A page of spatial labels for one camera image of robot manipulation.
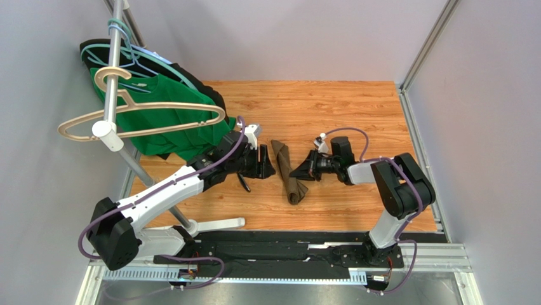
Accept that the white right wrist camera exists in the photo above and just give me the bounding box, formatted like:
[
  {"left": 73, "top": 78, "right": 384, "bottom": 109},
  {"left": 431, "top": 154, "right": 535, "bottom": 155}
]
[{"left": 314, "top": 133, "right": 329, "bottom": 154}]

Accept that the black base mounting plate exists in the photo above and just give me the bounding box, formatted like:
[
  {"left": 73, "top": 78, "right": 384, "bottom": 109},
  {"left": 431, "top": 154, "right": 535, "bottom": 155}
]
[{"left": 174, "top": 240, "right": 405, "bottom": 269}]

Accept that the aluminium frame rail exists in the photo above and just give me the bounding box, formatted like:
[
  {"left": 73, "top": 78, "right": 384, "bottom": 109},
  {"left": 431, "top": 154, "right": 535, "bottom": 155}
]
[{"left": 76, "top": 240, "right": 483, "bottom": 304}]

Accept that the green t-shirt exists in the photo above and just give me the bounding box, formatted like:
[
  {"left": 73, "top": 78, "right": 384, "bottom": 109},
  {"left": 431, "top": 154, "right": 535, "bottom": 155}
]
[{"left": 116, "top": 74, "right": 236, "bottom": 161}]

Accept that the beige plastic hanger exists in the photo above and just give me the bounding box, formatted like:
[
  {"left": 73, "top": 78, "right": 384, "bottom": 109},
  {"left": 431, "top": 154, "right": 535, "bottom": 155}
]
[{"left": 58, "top": 67, "right": 227, "bottom": 142}]

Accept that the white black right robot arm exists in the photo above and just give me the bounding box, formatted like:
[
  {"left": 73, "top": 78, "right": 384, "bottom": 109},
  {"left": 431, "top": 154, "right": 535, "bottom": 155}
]
[{"left": 290, "top": 137, "right": 436, "bottom": 266}]

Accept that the light blue wire hanger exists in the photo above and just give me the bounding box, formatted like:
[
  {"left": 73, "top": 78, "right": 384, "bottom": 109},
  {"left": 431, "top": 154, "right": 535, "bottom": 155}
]
[{"left": 88, "top": 23, "right": 170, "bottom": 92}]

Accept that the silver clothes rack pole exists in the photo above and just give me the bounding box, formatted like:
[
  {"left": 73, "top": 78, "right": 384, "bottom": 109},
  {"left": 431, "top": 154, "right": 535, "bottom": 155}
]
[{"left": 103, "top": 1, "right": 195, "bottom": 230}]

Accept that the teal plastic hanger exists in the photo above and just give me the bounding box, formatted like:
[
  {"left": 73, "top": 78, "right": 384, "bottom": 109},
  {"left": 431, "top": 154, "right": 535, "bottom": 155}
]
[{"left": 81, "top": 17, "right": 199, "bottom": 90}]

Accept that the black garment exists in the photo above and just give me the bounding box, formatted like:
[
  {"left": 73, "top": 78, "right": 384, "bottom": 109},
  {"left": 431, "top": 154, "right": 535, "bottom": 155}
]
[{"left": 79, "top": 39, "right": 227, "bottom": 110}]

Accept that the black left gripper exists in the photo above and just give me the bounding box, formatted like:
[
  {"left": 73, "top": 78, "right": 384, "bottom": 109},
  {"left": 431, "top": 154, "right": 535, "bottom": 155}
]
[{"left": 227, "top": 144, "right": 277, "bottom": 180}]

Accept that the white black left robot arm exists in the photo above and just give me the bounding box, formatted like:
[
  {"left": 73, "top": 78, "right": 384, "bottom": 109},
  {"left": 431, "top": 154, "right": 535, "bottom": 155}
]
[{"left": 84, "top": 124, "right": 276, "bottom": 271}]

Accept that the brown cloth napkin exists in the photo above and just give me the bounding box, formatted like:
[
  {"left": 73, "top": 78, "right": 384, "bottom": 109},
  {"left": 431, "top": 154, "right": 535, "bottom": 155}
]
[{"left": 270, "top": 140, "right": 309, "bottom": 205}]

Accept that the white rack base foot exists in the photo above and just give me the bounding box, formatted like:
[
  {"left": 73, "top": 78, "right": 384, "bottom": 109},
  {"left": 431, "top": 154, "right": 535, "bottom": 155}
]
[{"left": 139, "top": 217, "right": 246, "bottom": 242}]

